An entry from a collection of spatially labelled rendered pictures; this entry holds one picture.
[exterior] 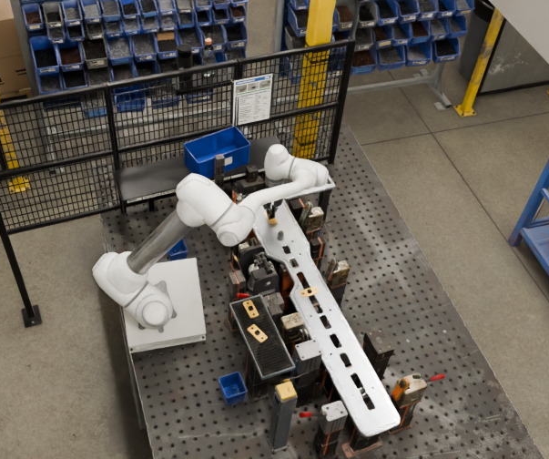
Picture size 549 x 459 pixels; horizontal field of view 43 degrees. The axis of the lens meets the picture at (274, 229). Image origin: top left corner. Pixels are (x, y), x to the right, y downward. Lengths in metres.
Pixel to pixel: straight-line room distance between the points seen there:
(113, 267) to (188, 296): 0.45
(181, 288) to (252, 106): 1.03
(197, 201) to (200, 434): 1.06
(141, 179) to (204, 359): 0.96
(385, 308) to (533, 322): 1.38
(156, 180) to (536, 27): 3.05
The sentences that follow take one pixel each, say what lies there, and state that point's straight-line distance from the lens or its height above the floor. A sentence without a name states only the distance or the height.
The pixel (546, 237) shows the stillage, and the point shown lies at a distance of 4.97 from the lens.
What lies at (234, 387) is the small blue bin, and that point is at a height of 0.71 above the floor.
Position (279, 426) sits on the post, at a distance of 2.91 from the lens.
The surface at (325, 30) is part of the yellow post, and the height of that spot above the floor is 1.61.
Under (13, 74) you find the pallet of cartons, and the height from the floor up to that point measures 0.30.
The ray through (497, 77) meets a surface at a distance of 5.95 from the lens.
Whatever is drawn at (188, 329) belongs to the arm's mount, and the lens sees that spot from 3.29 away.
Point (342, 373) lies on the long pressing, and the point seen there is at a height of 1.00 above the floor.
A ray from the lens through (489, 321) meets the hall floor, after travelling 4.59.
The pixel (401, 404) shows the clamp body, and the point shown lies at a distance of 2.99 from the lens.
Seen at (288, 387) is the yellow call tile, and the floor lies 1.16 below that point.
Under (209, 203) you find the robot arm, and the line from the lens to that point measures 2.62.
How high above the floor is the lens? 3.54
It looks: 48 degrees down
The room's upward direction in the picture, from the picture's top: 6 degrees clockwise
